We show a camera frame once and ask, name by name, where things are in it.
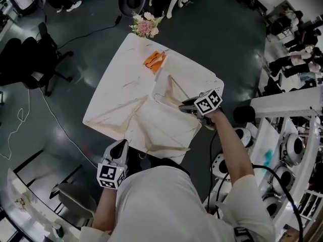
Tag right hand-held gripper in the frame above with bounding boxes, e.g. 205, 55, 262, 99
178, 89, 223, 131

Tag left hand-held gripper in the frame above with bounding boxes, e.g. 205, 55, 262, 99
97, 139, 130, 190

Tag beige clothes hanger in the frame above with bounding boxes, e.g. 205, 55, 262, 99
85, 96, 150, 136
133, 111, 191, 159
152, 74, 193, 108

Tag person's left forearm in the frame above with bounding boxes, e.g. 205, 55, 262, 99
91, 185, 122, 233

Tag person's right forearm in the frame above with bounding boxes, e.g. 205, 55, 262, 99
210, 109, 254, 188

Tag black cylinder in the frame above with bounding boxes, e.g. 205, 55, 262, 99
233, 105, 257, 125

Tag orange folded cloth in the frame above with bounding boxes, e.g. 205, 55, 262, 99
143, 50, 168, 73

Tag white round headset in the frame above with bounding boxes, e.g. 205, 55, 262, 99
234, 127, 253, 149
211, 153, 231, 179
273, 165, 296, 196
281, 132, 306, 166
261, 195, 280, 218

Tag grey stool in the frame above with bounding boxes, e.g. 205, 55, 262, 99
49, 183, 98, 222

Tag person's white shirt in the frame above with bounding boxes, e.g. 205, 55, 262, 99
80, 164, 276, 242

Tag white metal rack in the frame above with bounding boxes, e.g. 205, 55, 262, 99
248, 91, 323, 228

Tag pink and white flower bouquet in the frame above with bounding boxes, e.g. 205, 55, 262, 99
129, 11, 165, 39

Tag teal object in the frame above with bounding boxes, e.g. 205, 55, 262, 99
263, 148, 275, 165

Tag white curved desk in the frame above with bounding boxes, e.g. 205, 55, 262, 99
0, 167, 82, 242

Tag black office chair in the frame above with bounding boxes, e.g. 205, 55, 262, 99
0, 22, 74, 97

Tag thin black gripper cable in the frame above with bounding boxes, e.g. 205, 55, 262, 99
206, 129, 221, 213

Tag white cable on floor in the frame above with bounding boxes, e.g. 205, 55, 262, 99
0, 87, 99, 166

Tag black cable with power adapter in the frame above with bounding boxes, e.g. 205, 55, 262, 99
56, 15, 123, 50

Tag thick black cable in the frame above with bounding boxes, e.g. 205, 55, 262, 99
251, 163, 304, 242

